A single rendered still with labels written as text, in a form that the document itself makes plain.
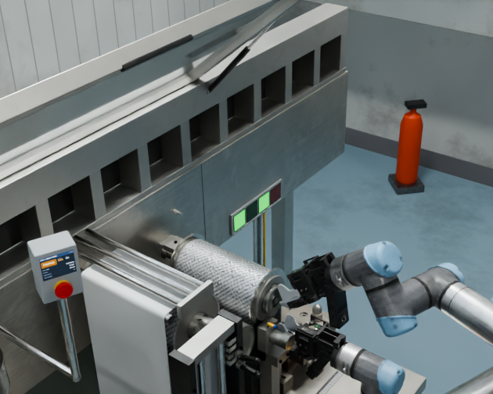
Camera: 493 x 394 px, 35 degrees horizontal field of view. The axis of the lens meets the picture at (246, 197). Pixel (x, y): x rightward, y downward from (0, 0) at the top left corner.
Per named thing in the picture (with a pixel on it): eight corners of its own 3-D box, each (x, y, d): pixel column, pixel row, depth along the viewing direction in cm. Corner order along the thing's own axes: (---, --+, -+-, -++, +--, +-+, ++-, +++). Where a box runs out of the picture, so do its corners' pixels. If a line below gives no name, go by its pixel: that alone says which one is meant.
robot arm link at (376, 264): (390, 283, 157) (372, 244, 158) (351, 295, 165) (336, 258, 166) (412, 271, 162) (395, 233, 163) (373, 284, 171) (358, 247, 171)
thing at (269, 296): (271, 288, 182) (287, 283, 188) (264, 285, 183) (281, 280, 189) (264, 318, 183) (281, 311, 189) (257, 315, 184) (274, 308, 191)
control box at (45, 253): (46, 311, 128) (36, 262, 123) (35, 288, 133) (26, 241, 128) (87, 298, 131) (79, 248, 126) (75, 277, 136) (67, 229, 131)
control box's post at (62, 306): (76, 381, 142) (59, 295, 132) (70, 377, 143) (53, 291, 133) (82, 376, 143) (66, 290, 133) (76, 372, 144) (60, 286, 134)
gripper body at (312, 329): (309, 312, 195) (351, 331, 189) (308, 338, 200) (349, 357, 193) (292, 329, 190) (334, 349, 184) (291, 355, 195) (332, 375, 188)
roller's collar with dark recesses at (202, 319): (210, 356, 162) (208, 333, 159) (188, 345, 165) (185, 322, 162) (228, 340, 166) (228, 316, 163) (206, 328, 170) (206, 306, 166)
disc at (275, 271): (251, 338, 186) (250, 289, 178) (250, 337, 186) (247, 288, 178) (286, 304, 195) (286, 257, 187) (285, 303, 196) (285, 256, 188)
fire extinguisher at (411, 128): (433, 183, 471) (443, 99, 442) (415, 201, 455) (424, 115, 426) (397, 172, 484) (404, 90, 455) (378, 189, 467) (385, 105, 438)
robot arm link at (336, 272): (372, 275, 171) (352, 295, 166) (357, 280, 174) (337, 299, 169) (354, 246, 171) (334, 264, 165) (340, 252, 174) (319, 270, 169)
